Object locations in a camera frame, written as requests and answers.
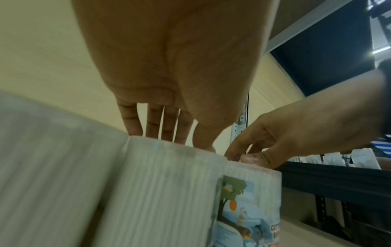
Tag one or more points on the person's left hand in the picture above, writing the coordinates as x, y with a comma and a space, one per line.
183, 60

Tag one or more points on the ceiling light tube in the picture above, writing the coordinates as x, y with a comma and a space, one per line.
377, 3
380, 50

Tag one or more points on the person's right hand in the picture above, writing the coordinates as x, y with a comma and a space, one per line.
305, 125

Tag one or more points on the row of purple labelled packets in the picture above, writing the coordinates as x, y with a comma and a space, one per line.
360, 156

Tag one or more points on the grey metal shelf wooden boards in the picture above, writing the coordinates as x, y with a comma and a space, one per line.
305, 23

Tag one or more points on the row of white jars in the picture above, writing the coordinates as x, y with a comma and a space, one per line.
45, 168

